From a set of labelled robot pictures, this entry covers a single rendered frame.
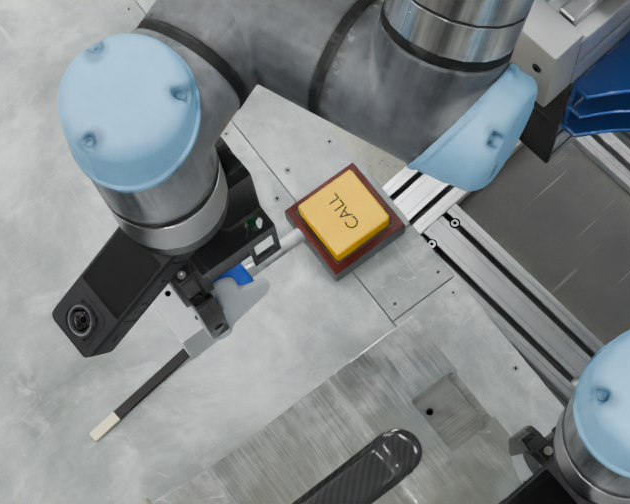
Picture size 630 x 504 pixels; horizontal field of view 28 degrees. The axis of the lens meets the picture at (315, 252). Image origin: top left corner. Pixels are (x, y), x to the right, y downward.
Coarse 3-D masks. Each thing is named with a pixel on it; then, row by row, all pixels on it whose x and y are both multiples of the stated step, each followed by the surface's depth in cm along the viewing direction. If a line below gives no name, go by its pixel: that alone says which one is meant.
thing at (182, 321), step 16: (288, 240) 102; (272, 256) 101; (240, 272) 100; (256, 272) 101; (160, 304) 98; (176, 304) 98; (176, 320) 98; (192, 320) 98; (176, 336) 99; (192, 336) 97; (208, 336) 100; (192, 352) 101
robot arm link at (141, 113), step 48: (96, 48) 67; (144, 48) 67; (96, 96) 66; (144, 96) 66; (192, 96) 66; (96, 144) 65; (144, 144) 65; (192, 144) 68; (144, 192) 70; (192, 192) 72
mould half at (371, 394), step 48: (384, 336) 103; (336, 384) 102; (384, 384) 102; (432, 384) 102; (288, 432) 102; (336, 432) 101; (384, 432) 101; (432, 432) 101; (480, 432) 100; (192, 480) 100; (240, 480) 101; (288, 480) 101; (432, 480) 99; (480, 480) 99
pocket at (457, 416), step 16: (448, 384) 104; (464, 384) 103; (416, 400) 103; (432, 400) 104; (448, 400) 104; (464, 400) 104; (432, 416) 104; (448, 416) 104; (464, 416) 104; (480, 416) 102; (448, 432) 103; (464, 432) 103
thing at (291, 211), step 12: (348, 168) 116; (360, 180) 115; (312, 192) 115; (372, 192) 115; (300, 204) 115; (384, 204) 114; (396, 216) 114; (300, 228) 114; (396, 228) 114; (312, 240) 114; (372, 240) 113; (324, 252) 113; (360, 252) 113; (336, 264) 113; (348, 264) 113
